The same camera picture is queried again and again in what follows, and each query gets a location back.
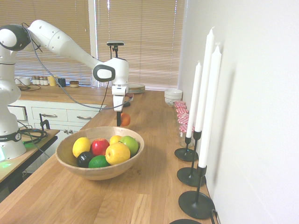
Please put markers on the short black candle holder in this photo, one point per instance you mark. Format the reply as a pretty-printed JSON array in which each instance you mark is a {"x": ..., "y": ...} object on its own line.
[{"x": 184, "y": 154}]

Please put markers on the black camera stand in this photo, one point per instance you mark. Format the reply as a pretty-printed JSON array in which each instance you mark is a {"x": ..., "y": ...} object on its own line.
[{"x": 115, "y": 52}]

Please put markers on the wooden fruit bowl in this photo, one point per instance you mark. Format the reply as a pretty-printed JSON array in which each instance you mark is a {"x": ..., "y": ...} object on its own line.
[{"x": 100, "y": 173}]

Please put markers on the clear drinking glass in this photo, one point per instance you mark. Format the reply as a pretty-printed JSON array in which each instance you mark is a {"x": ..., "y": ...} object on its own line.
[{"x": 94, "y": 82}]

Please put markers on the yellow lemon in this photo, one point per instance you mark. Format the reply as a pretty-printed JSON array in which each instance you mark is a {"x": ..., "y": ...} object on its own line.
[{"x": 81, "y": 146}]

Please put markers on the green apple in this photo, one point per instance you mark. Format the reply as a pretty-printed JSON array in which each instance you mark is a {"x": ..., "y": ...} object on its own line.
[{"x": 130, "y": 143}]

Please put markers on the brown round tin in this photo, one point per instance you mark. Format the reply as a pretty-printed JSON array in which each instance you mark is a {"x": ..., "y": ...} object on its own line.
[{"x": 74, "y": 84}]

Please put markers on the medium black candle holder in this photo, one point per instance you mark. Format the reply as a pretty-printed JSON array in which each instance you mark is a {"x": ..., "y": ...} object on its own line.
[{"x": 195, "y": 205}]

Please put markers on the grey stereo camera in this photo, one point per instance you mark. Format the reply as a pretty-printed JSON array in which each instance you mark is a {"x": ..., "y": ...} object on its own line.
[{"x": 115, "y": 44}]

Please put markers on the orange fruit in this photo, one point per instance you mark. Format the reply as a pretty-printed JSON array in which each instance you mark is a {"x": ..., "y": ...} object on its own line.
[{"x": 126, "y": 119}]

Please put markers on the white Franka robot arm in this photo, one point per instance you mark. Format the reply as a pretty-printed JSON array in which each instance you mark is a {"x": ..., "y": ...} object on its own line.
[{"x": 60, "y": 43}]

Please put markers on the yellow pear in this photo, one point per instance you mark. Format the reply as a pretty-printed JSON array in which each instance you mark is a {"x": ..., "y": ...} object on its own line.
[{"x": 114, "y": 139}]

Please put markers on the yellow mug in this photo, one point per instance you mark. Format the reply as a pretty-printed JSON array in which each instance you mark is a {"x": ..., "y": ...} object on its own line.
[{"x": 52, "y": 81}]

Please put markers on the stack of white plates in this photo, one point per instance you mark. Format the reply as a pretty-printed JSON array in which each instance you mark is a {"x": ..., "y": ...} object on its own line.
[{"x": 137, "y": 88}]

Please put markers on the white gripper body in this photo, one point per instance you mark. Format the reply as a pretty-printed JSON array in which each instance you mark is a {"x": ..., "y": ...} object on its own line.
[{"x": 119, "y": 98}]

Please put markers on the black container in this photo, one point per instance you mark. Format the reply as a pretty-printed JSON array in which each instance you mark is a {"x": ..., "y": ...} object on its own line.
[{"x": 61, "y": 82}]

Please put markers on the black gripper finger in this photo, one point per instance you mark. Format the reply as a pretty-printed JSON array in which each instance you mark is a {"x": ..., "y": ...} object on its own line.
[{"x": 118, "y": 119}]

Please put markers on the stack of white bowls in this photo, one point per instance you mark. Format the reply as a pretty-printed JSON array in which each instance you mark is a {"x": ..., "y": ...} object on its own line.
[{"x": 172, "y": 96}]

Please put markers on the red apple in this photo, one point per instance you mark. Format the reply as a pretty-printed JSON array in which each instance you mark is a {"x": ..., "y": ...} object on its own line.
[{"x": 100, "y": 147}]

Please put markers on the tall black candle holder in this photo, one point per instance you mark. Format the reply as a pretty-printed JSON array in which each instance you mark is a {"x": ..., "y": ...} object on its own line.
[{"x": 189, "y": 177}]

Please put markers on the large yellow apple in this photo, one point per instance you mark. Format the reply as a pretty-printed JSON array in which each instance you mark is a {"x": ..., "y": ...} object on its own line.
[{"x": 117, "y": 154}]

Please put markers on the dark avocado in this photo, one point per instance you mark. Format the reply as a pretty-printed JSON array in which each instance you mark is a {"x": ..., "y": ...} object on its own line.
[{"x": 84, "y": 159}]

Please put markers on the spice jar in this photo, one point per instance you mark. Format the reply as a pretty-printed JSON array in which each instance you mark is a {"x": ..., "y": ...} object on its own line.
[
  {"x": 37, "y": 80},
  {"x": 33, "y": 80},
  {"x": 41, "y": 81},
  {"x": 45, "y": 81}
]

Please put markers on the wooden side table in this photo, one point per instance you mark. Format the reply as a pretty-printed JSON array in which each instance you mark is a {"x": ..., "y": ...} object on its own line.
[{"x": 35, "y": 140}]

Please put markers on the longest white taper candle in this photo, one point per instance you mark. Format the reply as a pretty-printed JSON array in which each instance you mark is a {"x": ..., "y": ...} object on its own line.
[{"x": 203, "y": 81}]

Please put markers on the beige window blind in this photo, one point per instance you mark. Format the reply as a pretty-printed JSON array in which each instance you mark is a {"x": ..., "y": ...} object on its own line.
[
  {"x": 144, "y": 35},
  {"x": 46, "y": 14}
]

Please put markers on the black table clamp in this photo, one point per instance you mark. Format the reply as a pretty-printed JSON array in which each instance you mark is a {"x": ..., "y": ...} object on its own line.
[{"x": 44, "y": 121}]

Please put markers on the lime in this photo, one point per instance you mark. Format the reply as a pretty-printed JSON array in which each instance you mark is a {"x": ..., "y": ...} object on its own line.
[{"x": 98, "y": 162}]

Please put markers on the glass jar red checked lid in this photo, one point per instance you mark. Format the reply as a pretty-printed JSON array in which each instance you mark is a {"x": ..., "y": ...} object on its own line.
[
  {"x": 180, "y": 104},
  {"x": 183, "y": 121},
  {"x": 182, "y": 116},
  {"x": 183, "y": 137},
  {"x": 181, "y": 110}
]

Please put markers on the white drawer cabinet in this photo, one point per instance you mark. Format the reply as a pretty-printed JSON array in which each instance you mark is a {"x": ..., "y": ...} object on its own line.
[{"x": 63, "y": 121}]

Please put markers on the white mug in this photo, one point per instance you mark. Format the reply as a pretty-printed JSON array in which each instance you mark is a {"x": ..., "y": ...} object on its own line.
[{"x": 24, "y": 81}]

